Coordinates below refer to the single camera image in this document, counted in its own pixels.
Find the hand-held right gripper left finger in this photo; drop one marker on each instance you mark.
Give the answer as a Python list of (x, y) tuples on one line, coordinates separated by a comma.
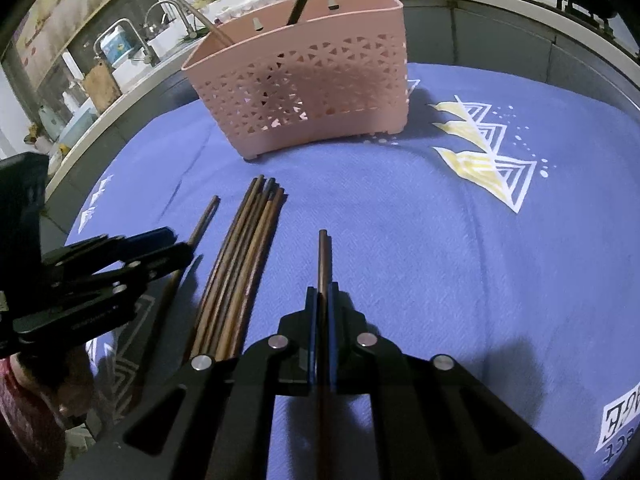
[(313, 340)]

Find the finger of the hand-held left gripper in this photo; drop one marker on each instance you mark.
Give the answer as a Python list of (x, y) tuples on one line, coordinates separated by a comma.
[(100, 305), (115, 245)]

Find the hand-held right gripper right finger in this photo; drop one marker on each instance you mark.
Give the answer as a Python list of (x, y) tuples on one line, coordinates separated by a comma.
[(333, 340)]

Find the brown wooden chopstick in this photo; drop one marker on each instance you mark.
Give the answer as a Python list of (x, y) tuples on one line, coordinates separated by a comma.
[(323, 260), (205, 221)]

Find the pink perforated plastic basket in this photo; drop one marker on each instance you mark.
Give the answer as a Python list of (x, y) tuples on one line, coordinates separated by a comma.
[(300, 85)]

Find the person's left forearm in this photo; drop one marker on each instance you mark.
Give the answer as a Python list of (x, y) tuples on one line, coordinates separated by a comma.
[(40, 400)]

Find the clear plastic container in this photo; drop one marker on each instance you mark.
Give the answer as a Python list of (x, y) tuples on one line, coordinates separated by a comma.
[(77, 127)]

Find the bundle of brown chopsticks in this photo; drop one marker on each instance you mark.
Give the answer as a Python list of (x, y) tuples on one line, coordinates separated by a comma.
[(240, 260)]

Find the blue printed cloth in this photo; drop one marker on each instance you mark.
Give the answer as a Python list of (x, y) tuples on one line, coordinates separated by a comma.
[(425, 260)]

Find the wooden cutting board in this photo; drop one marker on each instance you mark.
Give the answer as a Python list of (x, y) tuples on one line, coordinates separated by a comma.
[(102, 87)]

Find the wall poster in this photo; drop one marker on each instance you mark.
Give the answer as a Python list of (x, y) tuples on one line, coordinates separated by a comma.
[(75, 5)]

